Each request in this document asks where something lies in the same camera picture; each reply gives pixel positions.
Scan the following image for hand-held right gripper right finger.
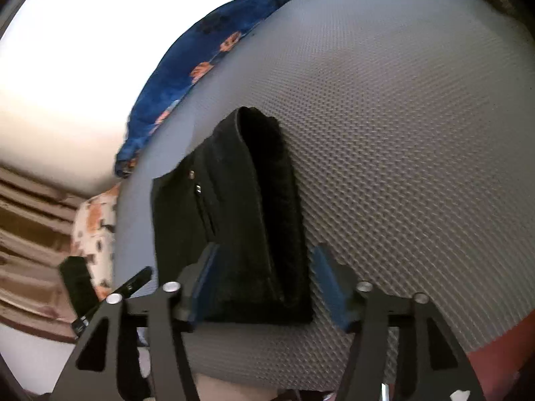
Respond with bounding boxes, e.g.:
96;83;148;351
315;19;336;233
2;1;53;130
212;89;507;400
311;244;486;401

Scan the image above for grey textured mat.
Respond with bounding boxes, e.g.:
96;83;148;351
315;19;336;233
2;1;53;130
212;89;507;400
111;0;535;385

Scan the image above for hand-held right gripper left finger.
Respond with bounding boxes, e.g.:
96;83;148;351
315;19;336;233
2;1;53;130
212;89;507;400
50;242;221;401

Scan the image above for red cloth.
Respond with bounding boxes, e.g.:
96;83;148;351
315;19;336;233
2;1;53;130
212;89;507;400
465;325;532;401

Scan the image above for black pants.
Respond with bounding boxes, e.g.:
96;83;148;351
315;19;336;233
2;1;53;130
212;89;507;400
151;106;314;325

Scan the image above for white floral cloth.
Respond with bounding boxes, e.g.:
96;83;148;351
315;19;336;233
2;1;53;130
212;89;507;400
71;184;123;301

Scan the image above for blue floral blanket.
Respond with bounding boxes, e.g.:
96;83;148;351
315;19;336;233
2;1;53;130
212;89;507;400
115;0;304;178

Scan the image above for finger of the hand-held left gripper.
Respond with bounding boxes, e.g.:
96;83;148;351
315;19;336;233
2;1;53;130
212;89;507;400
71;266;153;329
58;256;100;315

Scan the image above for brown striped curtain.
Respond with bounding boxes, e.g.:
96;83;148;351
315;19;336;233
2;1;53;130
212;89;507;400
0;165;84;340

